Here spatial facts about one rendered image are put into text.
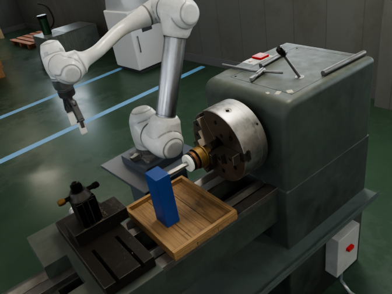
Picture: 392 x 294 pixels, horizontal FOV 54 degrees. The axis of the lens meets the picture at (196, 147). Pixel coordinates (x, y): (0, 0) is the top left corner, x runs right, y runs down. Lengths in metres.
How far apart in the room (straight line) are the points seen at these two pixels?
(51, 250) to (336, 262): 1.36
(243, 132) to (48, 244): 0.84
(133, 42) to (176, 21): 4.07
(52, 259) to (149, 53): 4.73
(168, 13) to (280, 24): 3.11
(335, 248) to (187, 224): 0.86
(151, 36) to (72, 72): 4.40
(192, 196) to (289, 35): 3.36
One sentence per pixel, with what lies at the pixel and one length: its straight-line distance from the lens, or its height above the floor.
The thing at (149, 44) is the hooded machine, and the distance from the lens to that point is 5.93.
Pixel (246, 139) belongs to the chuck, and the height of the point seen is 1.15.
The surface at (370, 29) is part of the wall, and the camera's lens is 4.23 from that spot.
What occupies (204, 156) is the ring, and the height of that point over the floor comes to 1.10.
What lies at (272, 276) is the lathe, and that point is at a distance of 1.75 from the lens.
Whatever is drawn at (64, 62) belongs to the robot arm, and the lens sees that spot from 1.60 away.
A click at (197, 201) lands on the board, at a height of 0.89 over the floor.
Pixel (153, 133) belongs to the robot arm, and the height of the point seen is 1.03.
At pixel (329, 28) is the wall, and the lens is 4.43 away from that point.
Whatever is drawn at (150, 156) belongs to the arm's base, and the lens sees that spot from 2.08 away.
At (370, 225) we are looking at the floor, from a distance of 2.80.
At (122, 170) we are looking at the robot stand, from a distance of 2.17.
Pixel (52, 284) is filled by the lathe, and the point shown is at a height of 0.87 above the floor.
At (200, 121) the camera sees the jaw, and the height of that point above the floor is 1.19.
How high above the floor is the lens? 1.88
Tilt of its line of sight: 31 degrees down
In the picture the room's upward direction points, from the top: 10 degrees counter-clockwise
